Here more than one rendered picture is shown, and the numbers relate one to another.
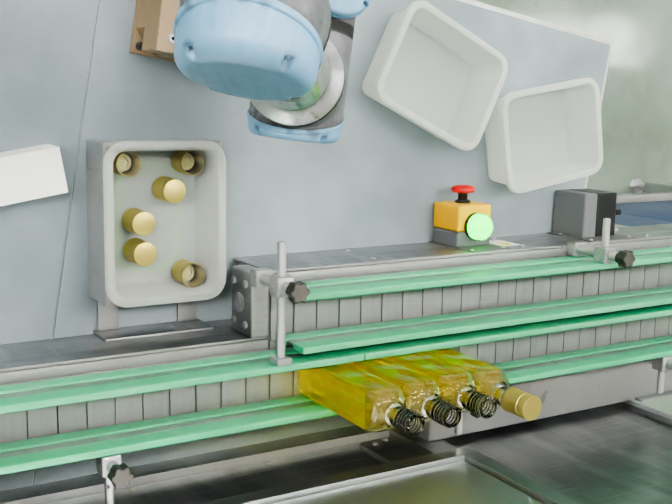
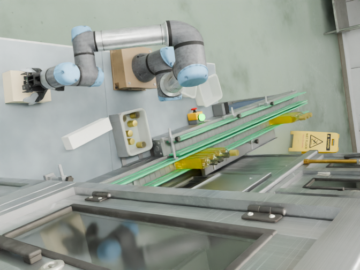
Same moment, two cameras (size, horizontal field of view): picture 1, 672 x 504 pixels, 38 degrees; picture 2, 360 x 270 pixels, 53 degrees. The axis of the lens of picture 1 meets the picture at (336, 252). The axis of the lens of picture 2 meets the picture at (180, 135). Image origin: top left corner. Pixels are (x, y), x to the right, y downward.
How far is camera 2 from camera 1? 77 cm
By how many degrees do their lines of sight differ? 17
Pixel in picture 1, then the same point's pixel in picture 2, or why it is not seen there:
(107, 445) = not seen: hidden behind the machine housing
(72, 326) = (116, 166)
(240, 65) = (196, 79)
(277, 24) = (203, 68)
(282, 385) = (172, 167)
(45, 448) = not seen: hidden behind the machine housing
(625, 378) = (242, 149)
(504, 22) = not seen: hidden behind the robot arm
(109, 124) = (113, 110)
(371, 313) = (186, 144)
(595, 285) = (230, 126)
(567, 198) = (216, 106)
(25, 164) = (102, 123)
